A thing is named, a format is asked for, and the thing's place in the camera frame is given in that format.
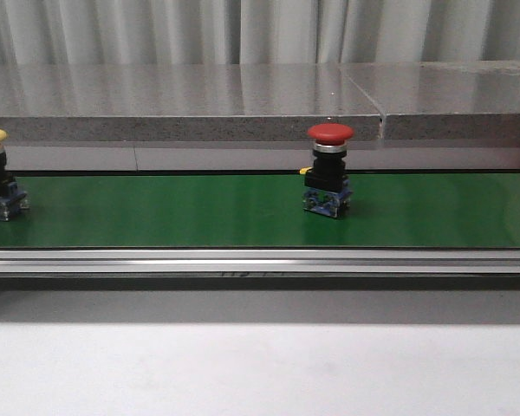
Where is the aluminium conveyor frame rail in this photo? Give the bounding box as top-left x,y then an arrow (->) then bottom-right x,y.
0,248 -> 520,289

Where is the green conveyor belt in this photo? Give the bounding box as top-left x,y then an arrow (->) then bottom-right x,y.
0,173 -> 520,248

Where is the white pleated curtain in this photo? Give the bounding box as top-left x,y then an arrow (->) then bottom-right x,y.
0,0 -> 520,64

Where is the red mushroom push button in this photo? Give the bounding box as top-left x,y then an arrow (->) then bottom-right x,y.
300,123 -> 354,218

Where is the grey speckled stone counter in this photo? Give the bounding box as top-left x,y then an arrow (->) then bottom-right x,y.
0,61 -> 520,172

